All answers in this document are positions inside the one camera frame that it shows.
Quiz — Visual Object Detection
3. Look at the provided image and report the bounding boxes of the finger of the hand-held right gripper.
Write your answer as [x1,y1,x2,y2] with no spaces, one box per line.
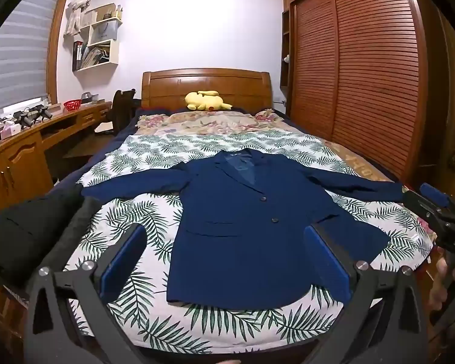
[420,183,451,208]
[402,189,455,232]

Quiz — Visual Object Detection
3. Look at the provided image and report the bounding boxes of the grey window blind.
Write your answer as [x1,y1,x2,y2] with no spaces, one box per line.
[0,0,67,112]

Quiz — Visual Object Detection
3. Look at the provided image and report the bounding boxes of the black devices on desk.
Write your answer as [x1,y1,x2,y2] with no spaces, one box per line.
[13,106,52,127]

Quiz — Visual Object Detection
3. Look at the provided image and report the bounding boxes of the wooden louvered wardrobe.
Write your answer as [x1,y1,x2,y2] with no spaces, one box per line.
[281,0,444,186]

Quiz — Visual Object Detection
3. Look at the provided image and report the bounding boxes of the yellow plush toy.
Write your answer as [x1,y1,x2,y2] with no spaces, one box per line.
[184,90,233,112]

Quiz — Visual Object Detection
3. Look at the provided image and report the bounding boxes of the row of books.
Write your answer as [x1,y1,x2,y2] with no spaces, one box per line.
[73,41,89,71]

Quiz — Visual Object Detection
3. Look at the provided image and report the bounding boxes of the wooden desk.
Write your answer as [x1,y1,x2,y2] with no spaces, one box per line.
[0,100,112,221]

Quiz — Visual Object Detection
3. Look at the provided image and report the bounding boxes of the navy blue suit jacket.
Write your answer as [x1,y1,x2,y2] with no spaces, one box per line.
[81,148,406,310]

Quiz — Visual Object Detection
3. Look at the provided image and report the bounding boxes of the wooden window frame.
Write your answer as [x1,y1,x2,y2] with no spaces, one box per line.
[45,0,74,105]

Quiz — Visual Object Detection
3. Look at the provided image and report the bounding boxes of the grey paper bag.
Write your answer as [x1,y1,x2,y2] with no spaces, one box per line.
[89,21,119,44]

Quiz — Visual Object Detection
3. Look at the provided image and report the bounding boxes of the leaf print bed sheet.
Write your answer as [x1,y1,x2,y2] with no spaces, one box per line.
[62,133,435,355]

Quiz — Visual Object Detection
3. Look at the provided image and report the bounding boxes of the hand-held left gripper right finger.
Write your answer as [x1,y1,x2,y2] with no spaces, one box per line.
[303,223,429,364]

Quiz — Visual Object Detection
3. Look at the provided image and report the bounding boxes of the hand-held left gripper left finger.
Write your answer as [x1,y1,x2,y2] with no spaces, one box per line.
[24,223,148,364]

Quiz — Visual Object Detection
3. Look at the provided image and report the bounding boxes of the black coat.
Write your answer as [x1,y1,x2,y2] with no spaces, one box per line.
[0,184,103,285]

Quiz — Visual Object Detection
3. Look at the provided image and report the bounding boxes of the wooden bed headboard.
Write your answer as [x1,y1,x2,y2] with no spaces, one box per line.
[141,68,274,113]

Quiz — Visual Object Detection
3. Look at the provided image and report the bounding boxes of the tied beige curtain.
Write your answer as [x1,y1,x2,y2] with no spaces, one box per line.
[63,0,101,39]

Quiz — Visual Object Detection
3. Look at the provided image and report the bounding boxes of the person's right hand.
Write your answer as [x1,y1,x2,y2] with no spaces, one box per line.
[428,256,455,313]

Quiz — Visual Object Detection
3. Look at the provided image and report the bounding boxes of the black chair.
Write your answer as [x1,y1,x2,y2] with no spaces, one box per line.
[95,88,137,137]

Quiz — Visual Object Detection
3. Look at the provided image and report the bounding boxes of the white wall shelf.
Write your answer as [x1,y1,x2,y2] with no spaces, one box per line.
[71,3,124,72]

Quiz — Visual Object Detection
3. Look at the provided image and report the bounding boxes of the floral quilt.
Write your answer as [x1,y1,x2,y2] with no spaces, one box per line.
[134,108,403,183]

